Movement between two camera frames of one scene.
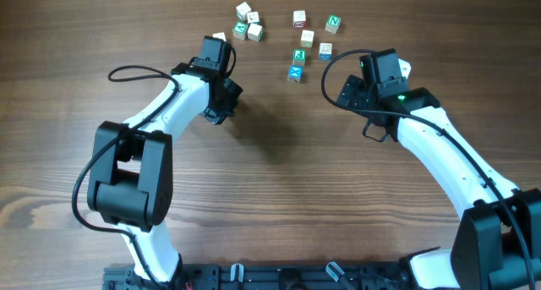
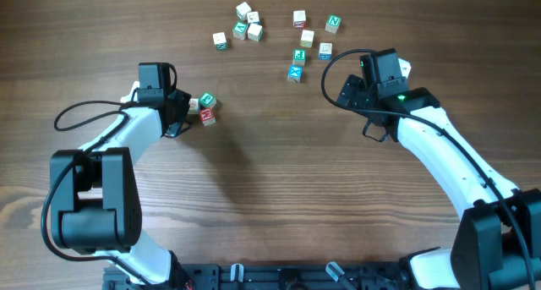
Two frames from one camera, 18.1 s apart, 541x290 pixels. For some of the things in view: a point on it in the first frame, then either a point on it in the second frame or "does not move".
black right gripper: [361, 91] does not move
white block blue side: [325, 51] does not move
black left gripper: [228, 97] to [181, 111]
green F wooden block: [299, 57] does not move
